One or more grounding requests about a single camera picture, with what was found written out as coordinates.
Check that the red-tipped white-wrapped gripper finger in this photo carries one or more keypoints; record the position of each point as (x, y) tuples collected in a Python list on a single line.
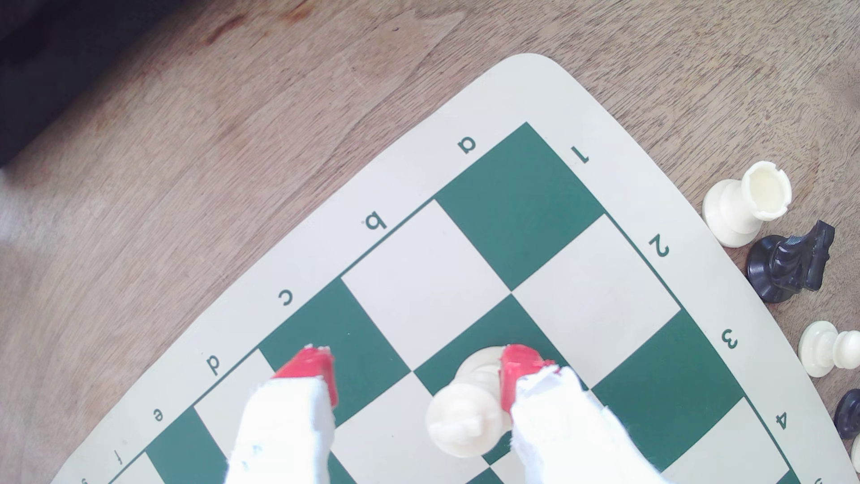
[(564, 437), (289, 430)]

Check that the white chess king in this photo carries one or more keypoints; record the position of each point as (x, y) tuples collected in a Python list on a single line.
[(463, 417)]

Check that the green and cream chess mat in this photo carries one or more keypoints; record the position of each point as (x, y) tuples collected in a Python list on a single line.
[(423, 282)]

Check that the white chess pawn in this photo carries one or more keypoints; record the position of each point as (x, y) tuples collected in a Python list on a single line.
[(820, 348)]

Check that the black chess knight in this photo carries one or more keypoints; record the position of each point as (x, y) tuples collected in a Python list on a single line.
[(783, 265)]

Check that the black chess pawn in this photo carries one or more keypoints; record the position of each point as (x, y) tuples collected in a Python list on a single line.
[(850, 413)]

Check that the white chess rook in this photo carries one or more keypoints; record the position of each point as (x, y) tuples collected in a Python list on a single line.
[(739, 208)]

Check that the white chess piece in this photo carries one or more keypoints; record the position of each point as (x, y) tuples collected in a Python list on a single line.
[(856, 454)]

